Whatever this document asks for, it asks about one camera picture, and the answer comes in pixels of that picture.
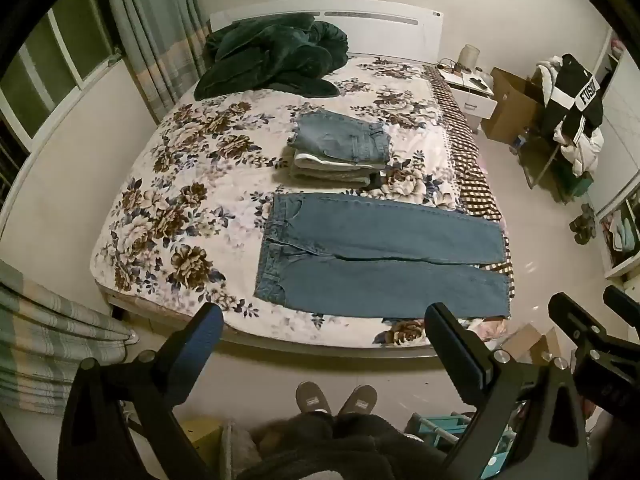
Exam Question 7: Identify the blue denim pants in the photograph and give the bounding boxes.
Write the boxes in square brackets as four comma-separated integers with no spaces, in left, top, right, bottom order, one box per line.
[253,192,512,320]

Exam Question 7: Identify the white nightstand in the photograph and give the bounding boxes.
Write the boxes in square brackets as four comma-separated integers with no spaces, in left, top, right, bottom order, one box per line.
[442,67,499,133]

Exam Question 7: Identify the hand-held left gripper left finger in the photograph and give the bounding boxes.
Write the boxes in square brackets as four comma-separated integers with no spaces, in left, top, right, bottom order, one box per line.
[57,302,224,480]

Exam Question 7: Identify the white bag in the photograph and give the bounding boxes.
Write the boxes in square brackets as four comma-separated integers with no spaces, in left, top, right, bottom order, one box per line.
[220,420,262,467]

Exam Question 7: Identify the person's grey slipper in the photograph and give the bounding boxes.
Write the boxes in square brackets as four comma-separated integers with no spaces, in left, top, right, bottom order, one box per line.
[337,384,379,417]
[295,381,332,416]

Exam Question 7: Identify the dark chair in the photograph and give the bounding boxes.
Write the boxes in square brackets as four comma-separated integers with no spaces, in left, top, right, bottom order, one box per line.
[517,72,593,202]

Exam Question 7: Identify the white framed window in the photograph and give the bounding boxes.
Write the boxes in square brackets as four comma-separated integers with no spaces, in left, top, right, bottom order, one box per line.
[0,0,124,162]

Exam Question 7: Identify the folded grey clothes stack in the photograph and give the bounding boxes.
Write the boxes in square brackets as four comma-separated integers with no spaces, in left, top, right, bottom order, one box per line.
[289,149,386,188]

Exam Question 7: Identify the small cardboard box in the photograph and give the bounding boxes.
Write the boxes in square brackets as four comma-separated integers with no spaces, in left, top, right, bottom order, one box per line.
[500,322,562,367]

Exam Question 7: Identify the green storage box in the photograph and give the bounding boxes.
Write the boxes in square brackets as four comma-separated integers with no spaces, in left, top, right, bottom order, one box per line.
[559,172,594,206]

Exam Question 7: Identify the person's right grey slipper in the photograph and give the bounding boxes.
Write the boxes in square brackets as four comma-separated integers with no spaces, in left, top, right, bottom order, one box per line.
[337,384,379,417]

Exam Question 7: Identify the black and white jacket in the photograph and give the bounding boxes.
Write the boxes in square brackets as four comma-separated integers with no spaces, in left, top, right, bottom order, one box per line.
[542,53,605,147]

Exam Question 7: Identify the person's left grey slipper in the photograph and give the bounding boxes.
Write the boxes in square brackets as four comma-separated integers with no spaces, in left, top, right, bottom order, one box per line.
[295,381,332,416]

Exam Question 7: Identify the bed with floral sheet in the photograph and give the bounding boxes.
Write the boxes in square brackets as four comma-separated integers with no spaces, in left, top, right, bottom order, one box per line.
[90,55,516,348]

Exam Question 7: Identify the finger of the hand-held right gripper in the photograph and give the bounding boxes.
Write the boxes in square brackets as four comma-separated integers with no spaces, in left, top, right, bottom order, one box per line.
[603,285,640,322]
[548,292,608,356]

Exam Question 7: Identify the striped grey curtain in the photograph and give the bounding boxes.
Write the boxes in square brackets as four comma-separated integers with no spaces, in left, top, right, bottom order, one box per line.
[101,0,212,124]
[0,259,142,417]

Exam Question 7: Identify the white wardrobe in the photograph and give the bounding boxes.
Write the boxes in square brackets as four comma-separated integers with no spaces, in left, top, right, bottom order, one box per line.
[584,30,640,281]

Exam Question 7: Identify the white bed headboard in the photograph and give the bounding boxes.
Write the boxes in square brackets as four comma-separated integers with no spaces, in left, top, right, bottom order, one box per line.
[209,7,445,59]

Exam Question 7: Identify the large cardboard box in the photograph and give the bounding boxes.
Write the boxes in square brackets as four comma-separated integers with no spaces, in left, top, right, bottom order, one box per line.
[481,67,545,145]

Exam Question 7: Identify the dark green blanket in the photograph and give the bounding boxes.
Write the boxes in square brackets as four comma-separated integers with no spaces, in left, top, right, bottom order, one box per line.
[194,14,349,102]

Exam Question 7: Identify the yellow box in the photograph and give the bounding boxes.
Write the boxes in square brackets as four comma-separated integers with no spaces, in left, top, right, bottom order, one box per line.
[179,415,224,462]

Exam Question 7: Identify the teal rack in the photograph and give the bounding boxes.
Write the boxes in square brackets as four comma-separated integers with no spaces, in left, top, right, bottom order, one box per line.
[404,409,516,480]

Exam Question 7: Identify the brown checked bed sheet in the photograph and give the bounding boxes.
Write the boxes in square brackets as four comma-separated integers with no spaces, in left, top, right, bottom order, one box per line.
[425,65,516,291]

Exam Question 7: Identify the teal folded clothes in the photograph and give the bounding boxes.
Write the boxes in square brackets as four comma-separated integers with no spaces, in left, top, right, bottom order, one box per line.
[611,209,640,254]

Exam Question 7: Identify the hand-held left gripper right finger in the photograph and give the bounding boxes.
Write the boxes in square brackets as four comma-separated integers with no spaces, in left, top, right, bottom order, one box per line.
[424,302,588,480]

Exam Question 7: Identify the person's legs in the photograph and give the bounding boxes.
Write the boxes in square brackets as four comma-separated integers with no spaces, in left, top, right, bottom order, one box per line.
[235,409,451,480]

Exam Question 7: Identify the white puffy jacket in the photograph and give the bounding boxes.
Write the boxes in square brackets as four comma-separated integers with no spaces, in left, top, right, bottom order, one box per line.
[536,57,604,179]

